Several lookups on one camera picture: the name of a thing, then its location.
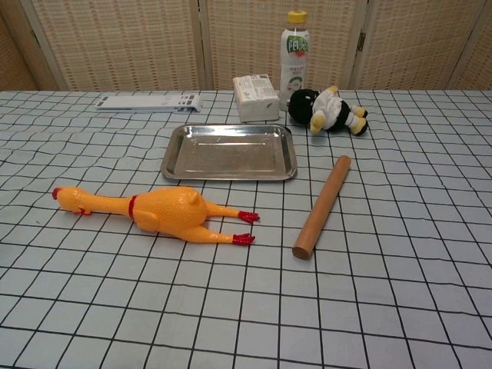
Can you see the yellow rubber chicken toy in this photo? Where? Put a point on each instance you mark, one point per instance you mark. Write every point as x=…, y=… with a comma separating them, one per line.
x=169, y=211

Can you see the silver metal rectangular tray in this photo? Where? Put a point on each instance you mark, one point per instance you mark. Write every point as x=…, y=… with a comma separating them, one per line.
x=230, y=153

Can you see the black white penguin plush toy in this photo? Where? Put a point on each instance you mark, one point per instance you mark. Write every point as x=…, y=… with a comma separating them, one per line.
x=301, y=105

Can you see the wooden rolling pin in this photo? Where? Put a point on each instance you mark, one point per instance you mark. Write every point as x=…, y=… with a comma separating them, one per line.
x=323, y=207

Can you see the white tissue pack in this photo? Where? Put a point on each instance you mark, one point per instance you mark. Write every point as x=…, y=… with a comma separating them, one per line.
x=255, y=100

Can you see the blue checkered tablecloth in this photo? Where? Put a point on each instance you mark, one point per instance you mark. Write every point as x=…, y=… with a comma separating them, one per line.
x=230, y=307

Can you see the white remote control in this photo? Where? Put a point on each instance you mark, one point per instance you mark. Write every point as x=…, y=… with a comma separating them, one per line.
x=150, y=103

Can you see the white drink bottle yellow cap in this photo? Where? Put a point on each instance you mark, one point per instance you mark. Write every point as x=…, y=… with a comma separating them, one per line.
x=294, y=57

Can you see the woven rattan folding screen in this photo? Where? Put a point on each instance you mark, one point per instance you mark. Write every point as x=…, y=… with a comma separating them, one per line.
x=123, y=42

